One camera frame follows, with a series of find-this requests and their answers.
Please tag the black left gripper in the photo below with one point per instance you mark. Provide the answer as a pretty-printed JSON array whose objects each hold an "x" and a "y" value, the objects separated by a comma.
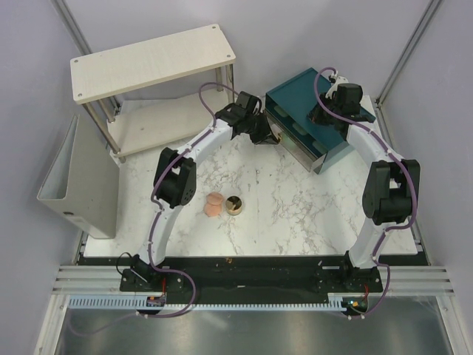
[{"x": 266, "y": 137}]

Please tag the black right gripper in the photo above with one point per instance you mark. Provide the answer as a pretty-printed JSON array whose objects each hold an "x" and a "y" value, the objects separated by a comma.
[{"x": 314, "y": 116}]

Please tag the teal drawer cabinet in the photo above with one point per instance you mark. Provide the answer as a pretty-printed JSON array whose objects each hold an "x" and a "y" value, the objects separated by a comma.
[{"x": 296, "y": 110}]

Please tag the clear drawer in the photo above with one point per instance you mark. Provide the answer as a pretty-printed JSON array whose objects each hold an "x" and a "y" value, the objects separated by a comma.
[{"x": 301, "y": 153}]

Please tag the gold cream jar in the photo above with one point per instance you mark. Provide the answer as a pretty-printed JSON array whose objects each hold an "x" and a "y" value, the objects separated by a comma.
[{"x": 233, "y": 205}]

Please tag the pink makeup sponge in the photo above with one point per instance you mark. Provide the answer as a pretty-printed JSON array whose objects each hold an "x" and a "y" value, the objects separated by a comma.
[{"x": 213, "y": 205}]

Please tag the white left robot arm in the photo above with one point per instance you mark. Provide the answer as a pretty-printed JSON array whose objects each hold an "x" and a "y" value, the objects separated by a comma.
[{"x": 175, "y": 181}]

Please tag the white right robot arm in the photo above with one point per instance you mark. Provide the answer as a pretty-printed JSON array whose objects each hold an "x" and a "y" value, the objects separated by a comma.
[{"x": 390, "y": 196}]

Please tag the white two-tier shelf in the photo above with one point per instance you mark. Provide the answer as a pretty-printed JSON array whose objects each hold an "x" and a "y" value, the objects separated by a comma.
[{"x": 154, "y": 92}]

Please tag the grey file holder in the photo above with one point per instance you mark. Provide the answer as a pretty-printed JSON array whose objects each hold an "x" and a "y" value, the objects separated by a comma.
[{"x": 82, "y": 182}]

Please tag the aluminium frame rail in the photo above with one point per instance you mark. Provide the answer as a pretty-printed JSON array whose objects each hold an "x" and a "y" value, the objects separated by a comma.
[{"x": 417, "y": 34}]

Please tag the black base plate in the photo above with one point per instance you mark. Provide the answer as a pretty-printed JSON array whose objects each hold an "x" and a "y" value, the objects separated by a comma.
[{"x": 321, "y": 275}]

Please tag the white slotted cable duct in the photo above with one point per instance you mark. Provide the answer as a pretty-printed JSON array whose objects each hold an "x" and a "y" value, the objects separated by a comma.
[{"x": 154, "y": 302}]

